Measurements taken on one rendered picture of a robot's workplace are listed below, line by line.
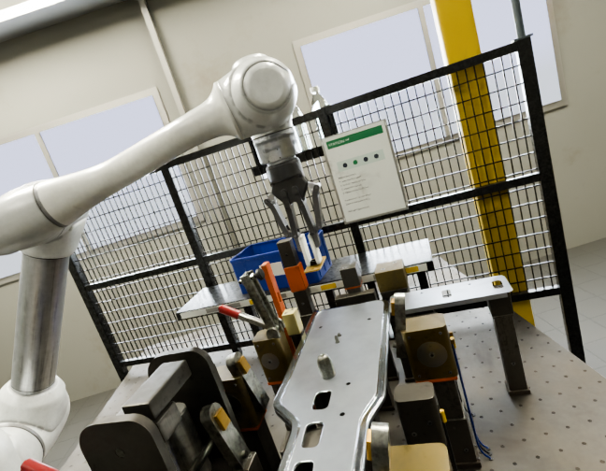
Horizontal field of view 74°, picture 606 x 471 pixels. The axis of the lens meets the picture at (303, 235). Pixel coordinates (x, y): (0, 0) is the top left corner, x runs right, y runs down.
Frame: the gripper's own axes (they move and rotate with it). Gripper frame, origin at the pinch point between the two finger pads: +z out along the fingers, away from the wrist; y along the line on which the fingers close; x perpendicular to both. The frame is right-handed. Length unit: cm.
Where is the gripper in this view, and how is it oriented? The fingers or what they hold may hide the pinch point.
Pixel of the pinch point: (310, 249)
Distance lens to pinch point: 90.0
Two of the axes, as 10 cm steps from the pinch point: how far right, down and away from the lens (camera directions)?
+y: 9.3, -2.3, -3.0
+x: 2.2, -2.9, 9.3
